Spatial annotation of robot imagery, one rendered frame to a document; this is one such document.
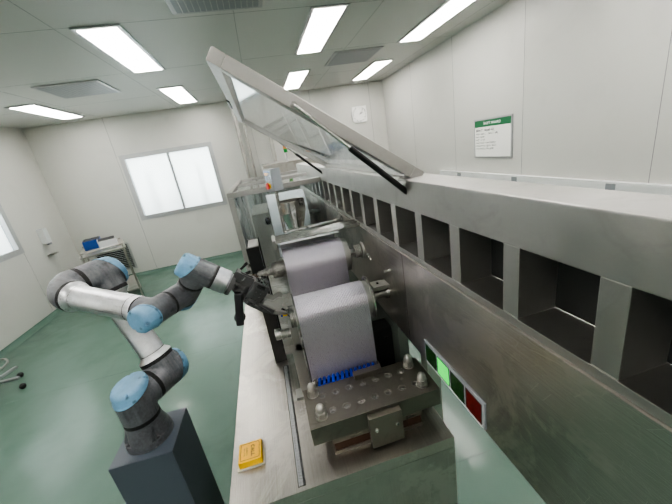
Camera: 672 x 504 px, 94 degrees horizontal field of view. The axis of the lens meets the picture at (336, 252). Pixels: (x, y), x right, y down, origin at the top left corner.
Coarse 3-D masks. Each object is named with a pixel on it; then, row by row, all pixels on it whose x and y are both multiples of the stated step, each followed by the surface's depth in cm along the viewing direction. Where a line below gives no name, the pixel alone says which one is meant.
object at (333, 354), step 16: (336, 336) 104; (352, 336) 106; (368, 336) 107; (320, 352) 105; (336, 352) 106; (352, 352) 108; (368, 352) 109; (320, 368) 106; (336, 368) 108; (352, 368) 110
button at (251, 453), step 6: (246, 444) 100; (252, 444) 99; (258, 444) 99; (240, 450) 98; (246, 450) 98; (252, 450) 97; (258, 450) 97; (240, 456) 96; (246, 456) 96; (252, 456) 95; (258, 456) 95; (240, 462) 94; (246, 462) 94; (252, 462) 94; (258, 462) 95; (240, 468) 94
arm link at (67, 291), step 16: (64, 272) 101; (48, 288) 97; (64, 288) 94; (80, 288) 95; (96, 288) 95; (64, 304) 94; (80, 304) 92; (96, 304) 90; (112, 304) 88; (128, 304) 87; (144, 304) 85; (160, 304) 87; (176, 304) 91; (128, 320) 84; (144, 320) 82; (160, 320) 86
